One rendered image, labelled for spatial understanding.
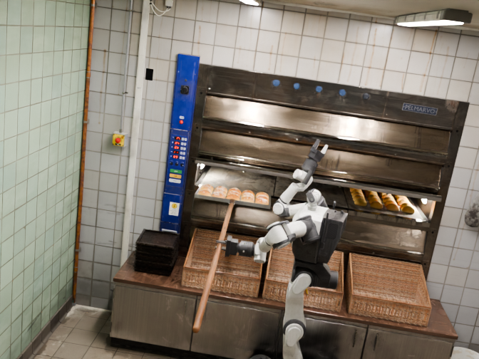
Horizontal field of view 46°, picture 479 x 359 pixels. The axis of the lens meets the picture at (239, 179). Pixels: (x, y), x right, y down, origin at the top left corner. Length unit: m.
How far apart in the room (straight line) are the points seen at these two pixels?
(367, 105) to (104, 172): 2.05
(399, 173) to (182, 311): 1.87
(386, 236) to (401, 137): 0.77
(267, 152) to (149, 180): 0.94
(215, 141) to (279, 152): 0.48
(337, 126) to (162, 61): 1.36
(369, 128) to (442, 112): 0.52
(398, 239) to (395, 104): 1.03
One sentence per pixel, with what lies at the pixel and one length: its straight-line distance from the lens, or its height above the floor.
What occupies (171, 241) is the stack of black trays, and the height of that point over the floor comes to 0.80.
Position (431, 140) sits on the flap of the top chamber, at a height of 1.79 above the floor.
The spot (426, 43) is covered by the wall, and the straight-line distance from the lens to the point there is 4.25.
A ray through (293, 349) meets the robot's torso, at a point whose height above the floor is 0.50.
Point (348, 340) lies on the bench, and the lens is 4.19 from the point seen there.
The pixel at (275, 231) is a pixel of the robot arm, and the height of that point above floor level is 1.40.
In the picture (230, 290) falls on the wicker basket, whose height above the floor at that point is 0.61.
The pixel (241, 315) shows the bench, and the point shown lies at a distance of 4.12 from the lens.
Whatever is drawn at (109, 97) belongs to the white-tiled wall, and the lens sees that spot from 4.41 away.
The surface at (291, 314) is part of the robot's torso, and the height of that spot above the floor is 0.72.
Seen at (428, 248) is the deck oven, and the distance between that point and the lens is 4.57.
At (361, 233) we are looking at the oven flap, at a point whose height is 1.01.
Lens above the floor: 2.42
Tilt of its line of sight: 15 degrees down
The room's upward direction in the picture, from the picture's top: 8 degrees clockwise
